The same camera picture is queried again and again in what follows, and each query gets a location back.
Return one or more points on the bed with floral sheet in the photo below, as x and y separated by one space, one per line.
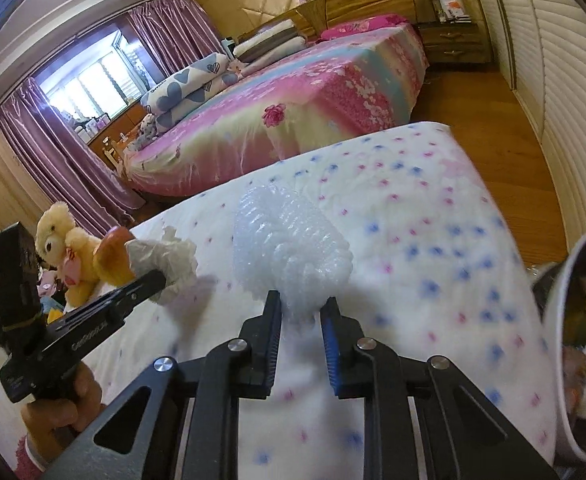
298 100

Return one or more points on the white and orange box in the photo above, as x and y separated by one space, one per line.
452 6

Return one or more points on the purple curtain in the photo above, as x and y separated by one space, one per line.
173 30
58 150

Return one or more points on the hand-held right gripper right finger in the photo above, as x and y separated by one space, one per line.
331 355

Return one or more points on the white bubble wrap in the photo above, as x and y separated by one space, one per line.
288 245

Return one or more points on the wooden headboard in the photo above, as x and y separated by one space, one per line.
363 2

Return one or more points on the person's left forearm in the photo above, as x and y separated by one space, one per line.
29 452

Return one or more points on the wooden nightstand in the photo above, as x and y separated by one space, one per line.
455 42

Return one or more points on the white louvre wardrobe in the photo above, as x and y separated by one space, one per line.
563 85

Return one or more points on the small wooden chair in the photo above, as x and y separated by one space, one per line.
115 152

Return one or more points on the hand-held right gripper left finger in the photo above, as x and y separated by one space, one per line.
273 345

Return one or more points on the white tissue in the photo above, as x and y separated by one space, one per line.
163 260

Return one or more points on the white waste bin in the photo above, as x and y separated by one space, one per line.
558 320

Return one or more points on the floral plush toy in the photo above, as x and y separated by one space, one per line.
148 131

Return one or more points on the pink pillow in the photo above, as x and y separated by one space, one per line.
363 27

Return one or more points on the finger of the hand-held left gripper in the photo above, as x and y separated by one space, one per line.
135 295

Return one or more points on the white dotted blanket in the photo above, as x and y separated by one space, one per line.
423 210

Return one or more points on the person's left hand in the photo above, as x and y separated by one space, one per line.
58 420

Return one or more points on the folded heart print quilt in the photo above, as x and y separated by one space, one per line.
188 87

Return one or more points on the wooden dresser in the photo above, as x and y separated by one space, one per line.
115 125

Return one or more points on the window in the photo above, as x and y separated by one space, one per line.
93 85

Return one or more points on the stack of striped pillows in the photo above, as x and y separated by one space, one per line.
268 40

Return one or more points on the yellow teddy bear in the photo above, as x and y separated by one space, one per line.
80 255

